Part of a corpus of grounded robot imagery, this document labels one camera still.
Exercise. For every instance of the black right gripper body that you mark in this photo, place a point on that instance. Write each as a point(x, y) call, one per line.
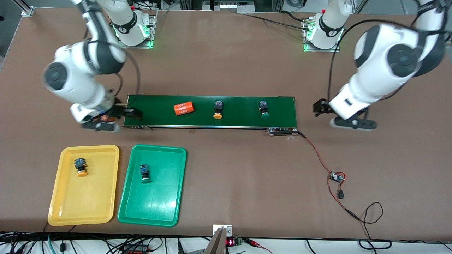
point(120, 111)

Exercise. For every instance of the orange cylinder marked 4680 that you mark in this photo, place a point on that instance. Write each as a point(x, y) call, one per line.
point(105, 119)
point(184, 108)

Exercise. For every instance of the green mushroom push button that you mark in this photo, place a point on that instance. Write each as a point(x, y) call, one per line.
point(264, 109)
point(144, 173)

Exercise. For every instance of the yellow mushroom push button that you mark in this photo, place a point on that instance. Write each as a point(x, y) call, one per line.
point(218, 109)
point(80, 166)

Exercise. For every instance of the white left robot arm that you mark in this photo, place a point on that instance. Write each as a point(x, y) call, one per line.
point(381, 56)

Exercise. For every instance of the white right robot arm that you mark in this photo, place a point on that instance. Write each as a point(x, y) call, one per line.
point(70, 77)

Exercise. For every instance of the small green circuit board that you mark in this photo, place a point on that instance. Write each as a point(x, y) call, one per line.
point(335, 176)

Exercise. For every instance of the green conveyor belt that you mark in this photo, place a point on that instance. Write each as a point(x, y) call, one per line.
point(240, 116)

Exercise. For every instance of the green plastic tray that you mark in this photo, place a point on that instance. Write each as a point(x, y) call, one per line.
point(162, 197)

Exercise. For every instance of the yellow plastic tray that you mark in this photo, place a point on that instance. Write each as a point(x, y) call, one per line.
point(83, 201)

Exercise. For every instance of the orange power strip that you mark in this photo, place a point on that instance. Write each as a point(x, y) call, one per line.
point(136, 249)

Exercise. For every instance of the white light box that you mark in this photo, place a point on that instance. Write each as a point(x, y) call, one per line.
point(227, 6)

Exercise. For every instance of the red clip lead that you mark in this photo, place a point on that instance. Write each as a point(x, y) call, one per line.
point(252, 242)

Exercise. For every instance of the grey metal bar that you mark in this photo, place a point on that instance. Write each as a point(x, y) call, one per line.
point(217, 245)

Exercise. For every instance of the red digit display module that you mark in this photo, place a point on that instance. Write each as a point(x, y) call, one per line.
point(231, 242)

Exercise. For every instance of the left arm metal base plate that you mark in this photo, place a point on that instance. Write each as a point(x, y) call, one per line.
point(323, 50)

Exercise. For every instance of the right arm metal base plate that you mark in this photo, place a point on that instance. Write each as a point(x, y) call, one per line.
point(141, 46)

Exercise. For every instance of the aluminium corner bracket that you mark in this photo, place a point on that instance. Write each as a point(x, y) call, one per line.
point(27, 11)

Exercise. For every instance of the silver mounting bracket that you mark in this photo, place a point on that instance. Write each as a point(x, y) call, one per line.
point(222, 227)

